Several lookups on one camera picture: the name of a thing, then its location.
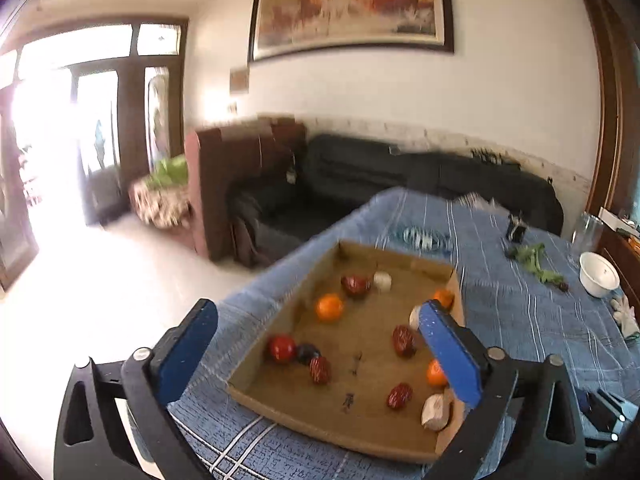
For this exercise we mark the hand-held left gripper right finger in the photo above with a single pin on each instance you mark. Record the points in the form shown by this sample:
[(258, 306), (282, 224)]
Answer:
[(450, 355)]

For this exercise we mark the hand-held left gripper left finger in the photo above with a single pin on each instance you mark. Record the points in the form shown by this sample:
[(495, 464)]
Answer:
[(185, 355)]

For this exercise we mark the orange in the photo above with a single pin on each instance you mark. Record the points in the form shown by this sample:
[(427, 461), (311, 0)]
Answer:
[(443, 298), (330, 307), (435, 373)]

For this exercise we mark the red date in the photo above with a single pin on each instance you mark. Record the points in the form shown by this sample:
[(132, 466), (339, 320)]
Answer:
[(404, 341), (320, 370), (400, 395)]

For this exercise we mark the tan-edged white chunk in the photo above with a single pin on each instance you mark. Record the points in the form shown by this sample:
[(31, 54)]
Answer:
[(435, 410)]

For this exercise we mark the red tomato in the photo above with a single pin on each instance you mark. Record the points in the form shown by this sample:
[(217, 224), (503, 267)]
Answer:
[(281, 348)]

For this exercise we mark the cardboard tray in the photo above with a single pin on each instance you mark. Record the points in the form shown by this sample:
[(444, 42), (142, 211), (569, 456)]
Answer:
[(350, 330)]

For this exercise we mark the dark purple plum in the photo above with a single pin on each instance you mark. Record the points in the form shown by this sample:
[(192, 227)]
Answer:
[(305, 353)]

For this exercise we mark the large white chunk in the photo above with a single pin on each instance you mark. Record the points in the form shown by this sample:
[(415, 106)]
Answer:
[(415, 317)]

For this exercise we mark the blue plaid blanket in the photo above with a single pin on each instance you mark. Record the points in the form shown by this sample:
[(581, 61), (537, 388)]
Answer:
[(525, 320)]

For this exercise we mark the small white chunk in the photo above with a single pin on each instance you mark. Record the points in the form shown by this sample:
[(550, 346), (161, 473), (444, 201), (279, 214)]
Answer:
[(382, 281)]

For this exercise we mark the small dark lump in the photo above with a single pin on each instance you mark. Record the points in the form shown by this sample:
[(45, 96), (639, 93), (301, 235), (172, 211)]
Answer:
[(510, 252)]

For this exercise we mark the green leaf sprig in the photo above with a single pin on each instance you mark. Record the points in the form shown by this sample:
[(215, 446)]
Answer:
[(537, 262)]

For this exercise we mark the white bowl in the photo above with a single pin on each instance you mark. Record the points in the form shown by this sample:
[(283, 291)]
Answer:
[(598, 272)]

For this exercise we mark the small black box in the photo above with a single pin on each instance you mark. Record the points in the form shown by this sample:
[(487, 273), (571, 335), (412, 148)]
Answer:
[(515, 227)]

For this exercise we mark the patterned cloth stool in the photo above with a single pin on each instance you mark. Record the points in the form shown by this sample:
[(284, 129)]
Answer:
[(160, 205)]

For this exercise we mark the wooden cabinet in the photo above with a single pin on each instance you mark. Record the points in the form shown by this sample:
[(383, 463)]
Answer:
[(622, 255)]

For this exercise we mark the clear glass jar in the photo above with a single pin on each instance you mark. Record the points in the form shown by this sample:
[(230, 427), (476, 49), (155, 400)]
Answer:
[(585, 232)]

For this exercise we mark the brown armchair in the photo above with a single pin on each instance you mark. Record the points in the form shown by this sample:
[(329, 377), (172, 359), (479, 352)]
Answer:
[(225, 170)]

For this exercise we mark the black sofa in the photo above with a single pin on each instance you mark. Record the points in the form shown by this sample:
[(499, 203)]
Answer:
[(350, 175)]

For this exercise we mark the glass-paned wooden door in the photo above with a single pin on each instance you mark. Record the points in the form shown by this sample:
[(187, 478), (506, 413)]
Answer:
[(132, 110)]

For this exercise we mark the large framed painting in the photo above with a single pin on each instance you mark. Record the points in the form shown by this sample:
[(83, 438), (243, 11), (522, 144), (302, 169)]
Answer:
[(350, 5)]

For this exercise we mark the small wall plaque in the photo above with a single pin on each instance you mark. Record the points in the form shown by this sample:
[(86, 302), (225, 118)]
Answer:
[(239, 80)]

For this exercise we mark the wooden doorway frame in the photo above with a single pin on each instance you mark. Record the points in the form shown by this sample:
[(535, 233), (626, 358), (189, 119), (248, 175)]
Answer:
[(615, 110)]

